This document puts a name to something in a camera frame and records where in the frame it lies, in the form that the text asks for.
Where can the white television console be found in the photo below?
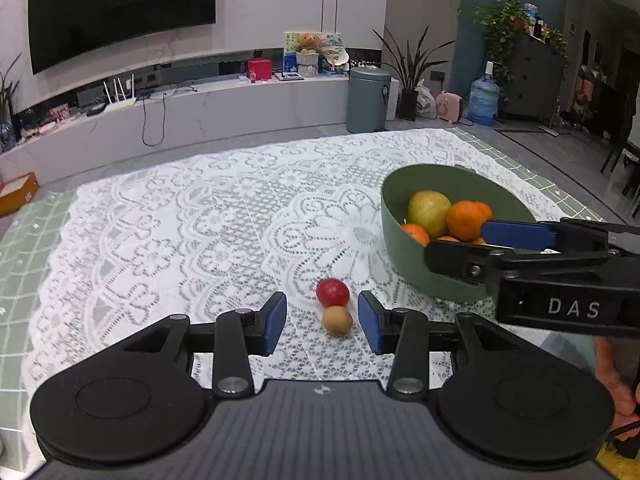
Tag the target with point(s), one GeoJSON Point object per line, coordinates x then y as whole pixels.
{"type": "Point", "coordinates": [225, 110]}

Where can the green bowl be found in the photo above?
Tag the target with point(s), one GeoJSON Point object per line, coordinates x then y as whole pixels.
{"type": "Point", "coordinates": [415, 260]}

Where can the white plastic bag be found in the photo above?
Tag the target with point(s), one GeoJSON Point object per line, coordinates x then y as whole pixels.
{"type": "Point", "coordinates": [426, 102]}

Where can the blue water bottle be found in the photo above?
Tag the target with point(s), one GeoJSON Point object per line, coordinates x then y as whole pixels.
{"type": "Point", "coordinates": [482, 100]}

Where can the person's right hand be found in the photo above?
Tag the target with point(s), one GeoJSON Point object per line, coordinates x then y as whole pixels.
{"type": "Point", "coordinates": [622, 405]}

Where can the white lace tablecloth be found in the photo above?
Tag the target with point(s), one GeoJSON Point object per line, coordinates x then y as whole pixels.
{"type": "Point", "coordinates": [200, 220]}

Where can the green plant in vase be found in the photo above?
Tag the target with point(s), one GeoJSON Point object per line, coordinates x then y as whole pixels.
{"type": "Point", "coordinates": [7, 110]}

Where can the brown longan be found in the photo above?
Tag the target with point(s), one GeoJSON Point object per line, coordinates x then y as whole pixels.
{"type": "Point", "coordinates": [337, 321]}

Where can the white router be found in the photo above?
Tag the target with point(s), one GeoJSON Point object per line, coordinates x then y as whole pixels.
{"type": "Point", "coordinates": [120, 102]}

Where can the grey cabinet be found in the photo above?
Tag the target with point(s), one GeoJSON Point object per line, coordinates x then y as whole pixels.
{"type": "Point", "coordinates": [535, 80]}

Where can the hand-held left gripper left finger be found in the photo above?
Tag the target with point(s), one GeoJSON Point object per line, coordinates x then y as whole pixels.
{"type": "Point", "coordinates": [274, 322]}

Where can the potted plant with long leaves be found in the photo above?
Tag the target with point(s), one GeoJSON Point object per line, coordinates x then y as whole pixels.
{"type": "Point", "coordinates": [407, 70]}

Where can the light blue cloth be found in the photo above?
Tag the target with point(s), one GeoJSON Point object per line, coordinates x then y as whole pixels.
{"type": "Point", "coordinates": [560, 350]}

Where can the teddy bear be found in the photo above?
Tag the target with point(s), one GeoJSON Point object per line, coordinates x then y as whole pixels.
{"type": "Point", "coordinates": [307, 55]}

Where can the leafy plant on cabinet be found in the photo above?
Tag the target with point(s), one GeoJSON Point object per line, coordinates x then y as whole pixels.
{"type": "Point", "coordinates": [500, 20]}

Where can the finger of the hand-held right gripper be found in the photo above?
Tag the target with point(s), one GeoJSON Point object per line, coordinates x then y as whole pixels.
{"type": "Point", "coordinates": [515, 234]}
{"type": "Point", "coordinates": [450, 257]}

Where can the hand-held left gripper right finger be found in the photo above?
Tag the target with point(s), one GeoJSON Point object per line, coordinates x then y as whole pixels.
{"type": "Point", "coordinates": [369, 322]}

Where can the orange cardboard box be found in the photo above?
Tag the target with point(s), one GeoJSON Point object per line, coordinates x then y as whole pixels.
{"type": "Point", "coordinates": [17, 195]}

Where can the grey-green trash can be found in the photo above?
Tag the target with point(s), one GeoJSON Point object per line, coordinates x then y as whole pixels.
{"type": "Point", "coordinates": [367, 102]}

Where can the red box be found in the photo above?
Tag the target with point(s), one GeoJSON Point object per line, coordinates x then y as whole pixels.
{"type": "Point", "coordinates": [258, 70]}

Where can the small red cherry tomato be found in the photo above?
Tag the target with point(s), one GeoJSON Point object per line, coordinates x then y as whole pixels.
{"type": "Point", "coordinates": [332, 292]}

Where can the black television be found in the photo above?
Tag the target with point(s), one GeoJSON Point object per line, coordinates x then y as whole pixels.
{"type": "Point", "coordinates": [120, 5]}

